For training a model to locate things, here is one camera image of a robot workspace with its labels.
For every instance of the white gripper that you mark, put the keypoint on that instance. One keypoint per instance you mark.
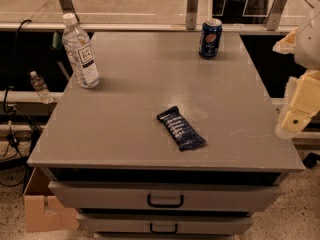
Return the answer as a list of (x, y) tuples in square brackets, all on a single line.
[(310, 45)]

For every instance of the blue pepsi can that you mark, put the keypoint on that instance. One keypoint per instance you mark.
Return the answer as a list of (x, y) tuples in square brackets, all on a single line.
[(210, 38)]

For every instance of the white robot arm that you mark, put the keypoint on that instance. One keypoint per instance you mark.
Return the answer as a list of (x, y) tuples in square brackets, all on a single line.
[(303, 43)]

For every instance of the dark blue snack bar wrapper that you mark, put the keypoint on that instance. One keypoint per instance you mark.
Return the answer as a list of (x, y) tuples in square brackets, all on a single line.
[(185, 136)]

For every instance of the grey cabinet with drawers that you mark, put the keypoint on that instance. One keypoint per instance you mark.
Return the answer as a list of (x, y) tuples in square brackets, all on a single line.
[(169, 146)]

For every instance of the upper grey drawer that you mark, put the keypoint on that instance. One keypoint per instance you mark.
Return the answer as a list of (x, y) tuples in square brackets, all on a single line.
[(133, 196)]

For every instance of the grey drawer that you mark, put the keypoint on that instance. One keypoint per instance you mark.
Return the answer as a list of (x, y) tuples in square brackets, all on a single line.
[(133, 196), (203, 225)]

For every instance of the lower grey drawer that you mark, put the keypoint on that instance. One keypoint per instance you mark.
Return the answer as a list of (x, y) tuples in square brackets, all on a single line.
[(203, 225)]

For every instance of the clear water bottle white label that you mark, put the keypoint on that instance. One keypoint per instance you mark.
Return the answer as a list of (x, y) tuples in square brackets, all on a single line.
[(77, 45)]

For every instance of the small clear plastic bottle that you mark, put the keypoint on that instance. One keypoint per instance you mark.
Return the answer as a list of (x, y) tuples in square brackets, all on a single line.
[(40, 87)]

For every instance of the brown cardboard box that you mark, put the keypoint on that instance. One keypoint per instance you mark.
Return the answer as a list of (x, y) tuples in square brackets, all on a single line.
[(43, 211)]

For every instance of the right metal bracket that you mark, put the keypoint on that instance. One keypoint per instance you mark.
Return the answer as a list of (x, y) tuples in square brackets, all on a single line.
[(273, 19)]

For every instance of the black upper drawer handle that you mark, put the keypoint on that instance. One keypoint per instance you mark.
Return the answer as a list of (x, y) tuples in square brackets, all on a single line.
[(165, 202)]

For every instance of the black drawer handle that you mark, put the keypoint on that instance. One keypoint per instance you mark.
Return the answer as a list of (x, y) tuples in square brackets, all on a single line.
[(165, 202), (163, 228)]

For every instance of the middle metal bracket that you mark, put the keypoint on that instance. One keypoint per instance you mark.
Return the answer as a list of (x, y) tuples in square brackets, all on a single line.
[(191, 14)]

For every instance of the black lower drawer handle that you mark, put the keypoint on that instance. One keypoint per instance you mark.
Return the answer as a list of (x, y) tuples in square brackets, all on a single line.
[(163, 228)]

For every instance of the grey metal rail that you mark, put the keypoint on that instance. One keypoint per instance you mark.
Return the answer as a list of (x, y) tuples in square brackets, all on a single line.
[(244, 29)]

